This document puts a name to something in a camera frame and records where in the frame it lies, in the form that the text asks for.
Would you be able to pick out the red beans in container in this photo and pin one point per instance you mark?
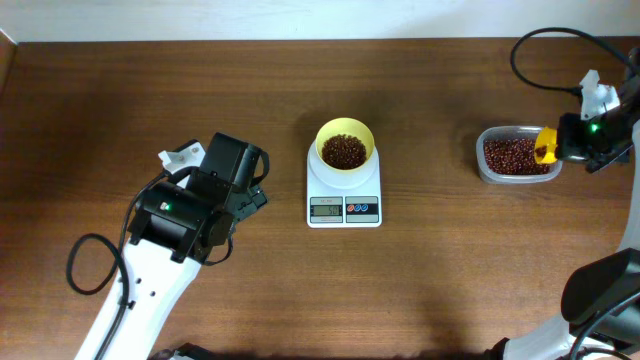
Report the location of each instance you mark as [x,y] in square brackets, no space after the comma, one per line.
[513,157]

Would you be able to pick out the yellow measuring scoop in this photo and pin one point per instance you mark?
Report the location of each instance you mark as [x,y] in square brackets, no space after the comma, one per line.
[546,137]

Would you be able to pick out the clear plastic container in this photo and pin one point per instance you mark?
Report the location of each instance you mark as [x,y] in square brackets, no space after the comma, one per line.
[504,133]

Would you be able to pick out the red beans in bowl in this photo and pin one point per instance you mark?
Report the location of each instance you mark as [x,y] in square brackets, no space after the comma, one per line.
[344,152]

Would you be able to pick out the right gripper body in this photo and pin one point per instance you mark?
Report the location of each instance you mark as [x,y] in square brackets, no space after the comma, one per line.
[567,145]

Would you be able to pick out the red beans in scoop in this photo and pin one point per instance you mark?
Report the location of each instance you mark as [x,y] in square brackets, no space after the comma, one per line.
[541,151]

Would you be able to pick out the yellow plastic bowl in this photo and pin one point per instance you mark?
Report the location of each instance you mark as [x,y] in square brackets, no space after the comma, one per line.
[347,126]

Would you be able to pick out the white digital kitchen scale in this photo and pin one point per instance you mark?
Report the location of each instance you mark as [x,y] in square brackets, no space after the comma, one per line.
[343,198]

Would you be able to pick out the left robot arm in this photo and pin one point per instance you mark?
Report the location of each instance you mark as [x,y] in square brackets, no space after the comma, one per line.
[170,228]

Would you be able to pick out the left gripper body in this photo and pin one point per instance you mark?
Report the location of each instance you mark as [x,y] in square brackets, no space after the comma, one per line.
[255,201]

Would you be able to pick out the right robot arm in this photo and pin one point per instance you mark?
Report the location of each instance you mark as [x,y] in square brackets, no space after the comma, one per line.
[600,303]

